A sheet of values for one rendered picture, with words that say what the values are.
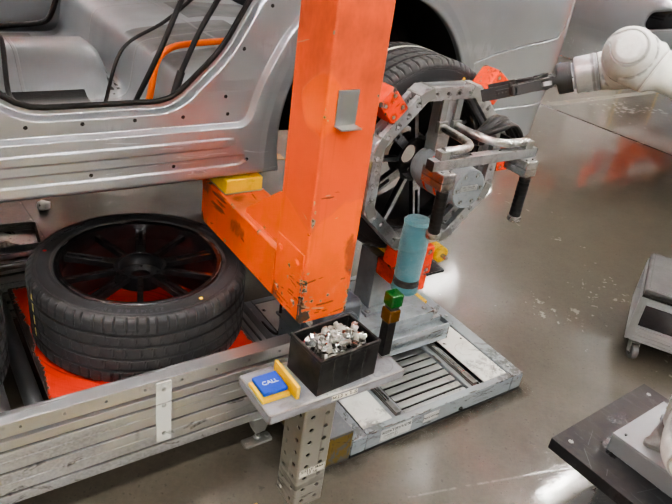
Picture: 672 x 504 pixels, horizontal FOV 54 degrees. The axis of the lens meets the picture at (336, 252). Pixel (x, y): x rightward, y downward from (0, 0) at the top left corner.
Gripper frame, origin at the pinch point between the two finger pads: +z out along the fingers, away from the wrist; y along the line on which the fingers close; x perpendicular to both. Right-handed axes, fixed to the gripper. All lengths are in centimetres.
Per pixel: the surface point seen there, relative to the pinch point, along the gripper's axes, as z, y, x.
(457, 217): 23, 42, -43
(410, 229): 30.7, 11.0, -36.8
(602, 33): -33, 281, 0
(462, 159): 11.1, 7.3, -17.4
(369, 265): 57, 40, -56
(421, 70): 22.1, 24.1, 8.0
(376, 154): 35.1, 6.2, -12.0
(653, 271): -40, 115, -96
